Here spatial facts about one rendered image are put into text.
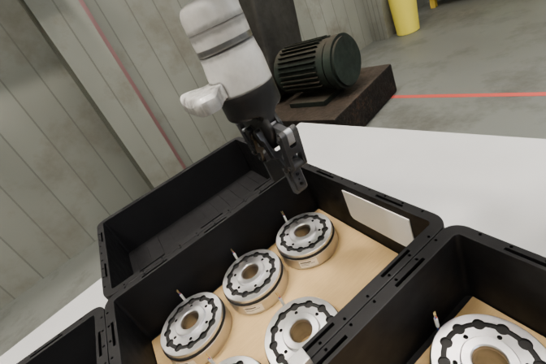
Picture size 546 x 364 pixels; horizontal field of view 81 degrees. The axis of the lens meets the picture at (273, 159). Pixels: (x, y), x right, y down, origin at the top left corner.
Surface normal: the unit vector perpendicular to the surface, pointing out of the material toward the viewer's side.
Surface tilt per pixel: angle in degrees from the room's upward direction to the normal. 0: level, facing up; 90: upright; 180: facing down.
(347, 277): 0
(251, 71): 89
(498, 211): 0
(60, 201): 90
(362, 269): 0
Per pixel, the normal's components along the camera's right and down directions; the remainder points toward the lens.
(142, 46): 0.61, 0.14
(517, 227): -0.38, -0.81
